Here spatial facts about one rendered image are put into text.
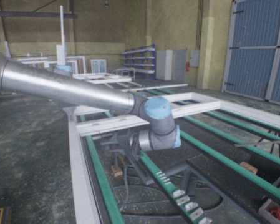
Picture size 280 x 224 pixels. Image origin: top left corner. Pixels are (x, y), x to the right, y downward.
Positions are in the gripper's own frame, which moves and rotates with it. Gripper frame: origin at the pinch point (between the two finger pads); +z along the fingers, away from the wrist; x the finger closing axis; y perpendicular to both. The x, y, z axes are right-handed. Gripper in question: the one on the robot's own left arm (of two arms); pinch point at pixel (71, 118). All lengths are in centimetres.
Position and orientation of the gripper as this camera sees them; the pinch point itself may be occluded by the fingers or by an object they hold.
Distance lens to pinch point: 104.2
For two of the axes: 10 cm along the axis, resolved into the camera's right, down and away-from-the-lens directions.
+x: -9.0, 1.4, -4.2
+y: -4.4, -2.9, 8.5
